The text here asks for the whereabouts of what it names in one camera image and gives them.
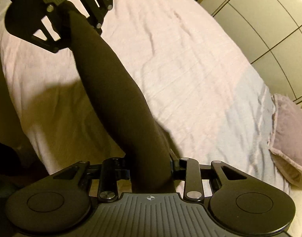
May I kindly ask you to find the white wardrobe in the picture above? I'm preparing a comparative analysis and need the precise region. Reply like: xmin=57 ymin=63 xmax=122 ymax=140
xmin=199 ymin=0 xmax=302 ymax=104

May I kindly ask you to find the pink and grey bedspread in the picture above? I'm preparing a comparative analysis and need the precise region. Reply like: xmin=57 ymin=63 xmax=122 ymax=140
xmin=0 ymin=0 xmax=294 ymax=195

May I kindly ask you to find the brown velvet pillow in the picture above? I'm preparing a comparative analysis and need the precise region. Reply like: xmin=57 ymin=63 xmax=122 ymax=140
xmin=272 ymin=154 xmax=302 ymax=188

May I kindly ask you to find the dark brown sweater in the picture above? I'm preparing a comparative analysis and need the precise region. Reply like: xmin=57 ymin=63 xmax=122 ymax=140
xmin=61 ymin=2 xmax=176 ymax=193

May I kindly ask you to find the lilac velvet pillow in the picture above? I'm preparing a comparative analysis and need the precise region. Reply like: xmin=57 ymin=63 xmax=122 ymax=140
xmin=270 ymin=94 xmax=302 ymax=174

